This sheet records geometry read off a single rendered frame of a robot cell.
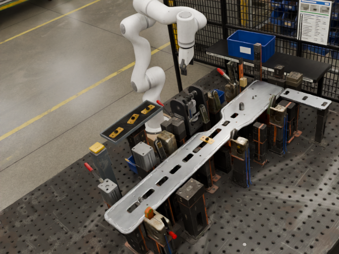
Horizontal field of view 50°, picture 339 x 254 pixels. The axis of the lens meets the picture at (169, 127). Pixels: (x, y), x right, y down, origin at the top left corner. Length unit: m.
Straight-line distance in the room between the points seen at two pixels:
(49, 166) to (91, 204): 1.59
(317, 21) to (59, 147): 2.76
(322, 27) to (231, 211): 1.29
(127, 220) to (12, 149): 2.72
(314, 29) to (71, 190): 1.87
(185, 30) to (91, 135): 2.47
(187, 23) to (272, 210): 1.09
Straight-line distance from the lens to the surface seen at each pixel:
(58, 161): 3.85
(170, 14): 1.87
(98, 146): 1.94
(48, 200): 2.47
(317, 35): 2.61
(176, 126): 2.07
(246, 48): 2.68
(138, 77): 2.26
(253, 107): 2.28
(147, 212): 1.64
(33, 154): 4.09
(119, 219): 1.78
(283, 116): 2.20
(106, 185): 1.87
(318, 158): 2.40
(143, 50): 2.20
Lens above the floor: 2.36
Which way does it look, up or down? 38 degrees down
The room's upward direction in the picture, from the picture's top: 12 degrees counter-clockwise
